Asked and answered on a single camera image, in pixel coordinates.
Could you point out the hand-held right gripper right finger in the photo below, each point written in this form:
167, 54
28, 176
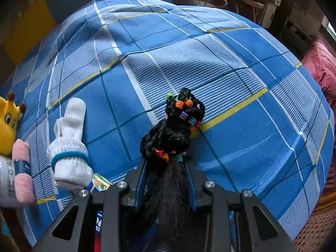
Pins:
193, 191

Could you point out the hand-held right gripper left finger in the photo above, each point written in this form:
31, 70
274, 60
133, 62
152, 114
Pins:
140, 178

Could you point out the black braided beaded hairpiece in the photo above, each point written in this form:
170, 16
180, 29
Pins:
168, 136

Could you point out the white knit glove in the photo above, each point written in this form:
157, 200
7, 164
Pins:
71, 157

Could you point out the pink towel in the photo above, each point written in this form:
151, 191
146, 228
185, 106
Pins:
22, 189

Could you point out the small printed packet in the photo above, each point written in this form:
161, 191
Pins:
99, 183

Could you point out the metal powder can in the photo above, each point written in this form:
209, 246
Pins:
5, 178

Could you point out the yellow giraffe plush toy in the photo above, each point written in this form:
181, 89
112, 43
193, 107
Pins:
8, 128

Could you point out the pink quilt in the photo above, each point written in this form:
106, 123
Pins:
323, 68

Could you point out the white small cabinet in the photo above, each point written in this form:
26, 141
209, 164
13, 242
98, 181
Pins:
271, 8

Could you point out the worn low shelf unit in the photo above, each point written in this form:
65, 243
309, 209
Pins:
302, 18

